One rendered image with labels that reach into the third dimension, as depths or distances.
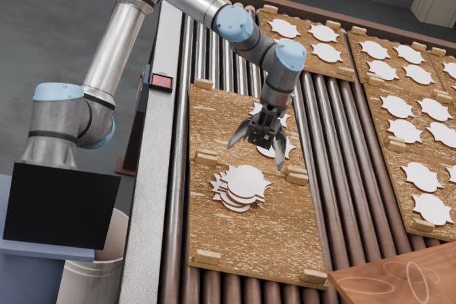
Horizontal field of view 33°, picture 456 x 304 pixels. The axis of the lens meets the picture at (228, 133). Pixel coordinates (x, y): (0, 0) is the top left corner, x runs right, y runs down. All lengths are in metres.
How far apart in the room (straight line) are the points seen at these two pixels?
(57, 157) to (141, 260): 0.31
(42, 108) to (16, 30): 2.66
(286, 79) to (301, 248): 0.45
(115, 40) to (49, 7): 2.83
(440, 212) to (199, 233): 0.78
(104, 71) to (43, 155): 0.31
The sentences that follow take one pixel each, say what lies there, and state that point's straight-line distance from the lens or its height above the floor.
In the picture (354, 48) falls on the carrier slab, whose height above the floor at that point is 0.94.
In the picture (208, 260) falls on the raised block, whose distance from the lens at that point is 1.86.
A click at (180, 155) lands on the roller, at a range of 2.20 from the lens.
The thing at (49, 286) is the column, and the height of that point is 0.69.
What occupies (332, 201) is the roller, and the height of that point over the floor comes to 0.92.
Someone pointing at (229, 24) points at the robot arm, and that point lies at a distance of 1.76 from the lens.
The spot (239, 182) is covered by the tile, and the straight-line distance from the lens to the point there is 2.08.
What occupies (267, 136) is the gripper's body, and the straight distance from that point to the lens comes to 1.92.
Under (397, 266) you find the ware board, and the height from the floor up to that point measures 1.04.
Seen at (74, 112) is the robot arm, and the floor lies 1.13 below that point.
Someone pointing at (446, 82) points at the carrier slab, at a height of 0.94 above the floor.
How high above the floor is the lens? 2.18
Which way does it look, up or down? 32 degrees down
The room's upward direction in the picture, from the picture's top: 18 degrees clockwise
